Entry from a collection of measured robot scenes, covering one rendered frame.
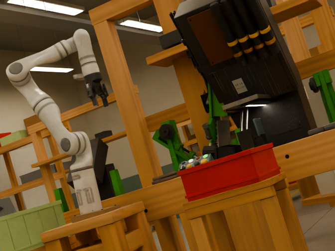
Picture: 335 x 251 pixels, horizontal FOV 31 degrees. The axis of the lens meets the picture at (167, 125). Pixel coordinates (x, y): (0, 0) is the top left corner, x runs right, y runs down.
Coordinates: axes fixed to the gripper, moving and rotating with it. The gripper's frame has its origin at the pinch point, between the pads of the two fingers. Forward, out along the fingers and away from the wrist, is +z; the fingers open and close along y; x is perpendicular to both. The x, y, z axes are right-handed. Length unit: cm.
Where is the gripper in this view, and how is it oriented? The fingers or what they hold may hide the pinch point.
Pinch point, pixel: (100, 105)
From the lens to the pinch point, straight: 267.9
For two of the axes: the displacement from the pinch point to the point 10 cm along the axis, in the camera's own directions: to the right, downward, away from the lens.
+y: 3.9, -0.4, 9.2
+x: -8.7, 3.0, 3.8
